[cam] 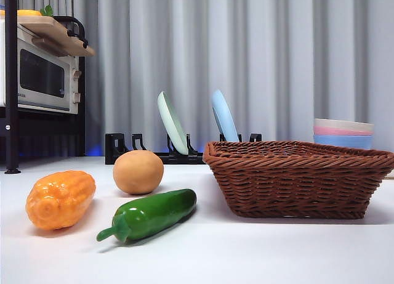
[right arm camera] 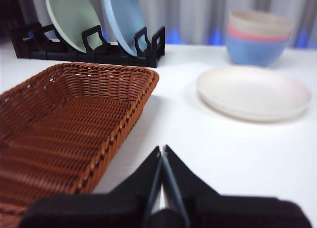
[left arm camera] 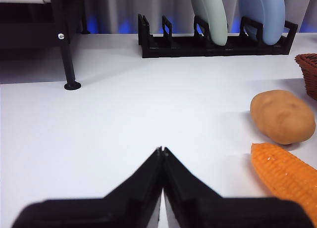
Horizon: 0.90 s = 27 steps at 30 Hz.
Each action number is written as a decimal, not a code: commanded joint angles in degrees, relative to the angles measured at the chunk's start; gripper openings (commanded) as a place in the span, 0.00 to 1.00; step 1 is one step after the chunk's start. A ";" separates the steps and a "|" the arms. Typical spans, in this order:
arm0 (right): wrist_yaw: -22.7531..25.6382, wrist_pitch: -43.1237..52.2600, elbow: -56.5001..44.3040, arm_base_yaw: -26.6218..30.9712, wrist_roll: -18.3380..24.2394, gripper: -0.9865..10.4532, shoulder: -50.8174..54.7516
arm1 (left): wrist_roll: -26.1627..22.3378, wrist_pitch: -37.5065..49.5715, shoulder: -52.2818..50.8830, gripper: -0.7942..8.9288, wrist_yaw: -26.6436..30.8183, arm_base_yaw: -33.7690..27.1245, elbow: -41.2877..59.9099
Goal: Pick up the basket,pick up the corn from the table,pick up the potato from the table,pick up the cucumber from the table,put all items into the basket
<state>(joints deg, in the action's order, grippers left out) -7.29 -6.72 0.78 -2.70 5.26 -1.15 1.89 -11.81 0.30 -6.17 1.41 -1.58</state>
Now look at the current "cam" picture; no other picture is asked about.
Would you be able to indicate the cream bowl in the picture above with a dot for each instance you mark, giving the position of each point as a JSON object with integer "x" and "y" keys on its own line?
{"x": 341, "y": 124}

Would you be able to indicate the orange toy corn cob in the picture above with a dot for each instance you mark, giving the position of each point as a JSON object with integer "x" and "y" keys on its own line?
{"x": 58, "y": 201}

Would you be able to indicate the blue bowl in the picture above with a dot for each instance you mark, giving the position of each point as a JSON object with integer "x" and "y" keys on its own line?
{"x": 341, "y": 141}

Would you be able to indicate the black metal shelf frame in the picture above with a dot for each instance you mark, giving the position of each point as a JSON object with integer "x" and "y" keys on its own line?
{"x": 10, "y": 80}

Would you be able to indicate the yellow toy fruit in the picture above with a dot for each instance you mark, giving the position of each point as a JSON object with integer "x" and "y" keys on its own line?
{"x": 29, "y": 13}

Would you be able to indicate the light blue plate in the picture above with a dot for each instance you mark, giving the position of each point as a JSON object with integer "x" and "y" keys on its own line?
{"x": 224, "y": 117}

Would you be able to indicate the pink bowl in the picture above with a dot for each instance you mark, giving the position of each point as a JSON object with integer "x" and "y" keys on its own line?
{"x": 335, "y": 131}

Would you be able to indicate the wooden cutting board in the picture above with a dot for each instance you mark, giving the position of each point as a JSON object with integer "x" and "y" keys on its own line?
{"x": 55, "y": 34}

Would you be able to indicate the green toy cucumber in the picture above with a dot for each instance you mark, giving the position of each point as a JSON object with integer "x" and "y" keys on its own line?
{"x": 154, "y": 213}

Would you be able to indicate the grey curtain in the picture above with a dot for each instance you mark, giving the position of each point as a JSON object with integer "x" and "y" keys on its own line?
{"x": 246, "y": 50}

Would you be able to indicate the brown wicker basket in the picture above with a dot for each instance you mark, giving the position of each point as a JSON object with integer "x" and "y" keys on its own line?
{"x": 292, "y": 185}

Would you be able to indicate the green toy leaf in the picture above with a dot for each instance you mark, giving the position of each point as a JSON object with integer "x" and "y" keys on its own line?
{"x": 47, "y": 10}

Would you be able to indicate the tan toy potato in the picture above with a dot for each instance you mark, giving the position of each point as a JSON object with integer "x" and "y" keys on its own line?
{"x": 138, "y": 173}

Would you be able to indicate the pale green plate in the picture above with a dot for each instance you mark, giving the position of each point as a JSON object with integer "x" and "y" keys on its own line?
{"x": 172, "y": 124}

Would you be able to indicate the black dish rack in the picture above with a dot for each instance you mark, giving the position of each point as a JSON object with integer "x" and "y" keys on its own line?
{"x": 138, "y": 159}

